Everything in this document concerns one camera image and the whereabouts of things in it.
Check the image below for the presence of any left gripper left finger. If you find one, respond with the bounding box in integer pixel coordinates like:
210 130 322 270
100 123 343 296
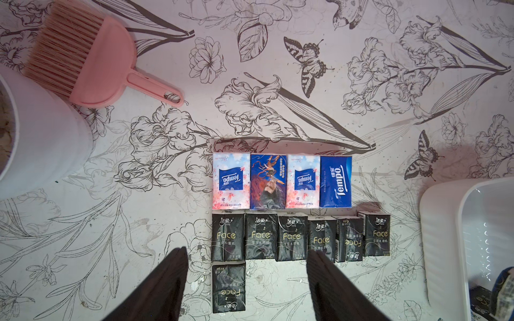
104 247 189 320

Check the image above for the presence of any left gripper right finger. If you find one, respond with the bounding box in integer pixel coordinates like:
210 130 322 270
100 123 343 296
307 250 389 321

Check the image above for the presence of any pink white tissue pack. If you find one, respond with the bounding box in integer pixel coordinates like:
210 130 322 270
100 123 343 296
286 155 321 209
212 152 250 210

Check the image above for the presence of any blue red illustrated tissue pack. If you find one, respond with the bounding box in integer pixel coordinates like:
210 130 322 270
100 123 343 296
250 154 287 210

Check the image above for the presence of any white bowl with succulent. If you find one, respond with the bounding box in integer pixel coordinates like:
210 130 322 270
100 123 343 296
1 66 93 199

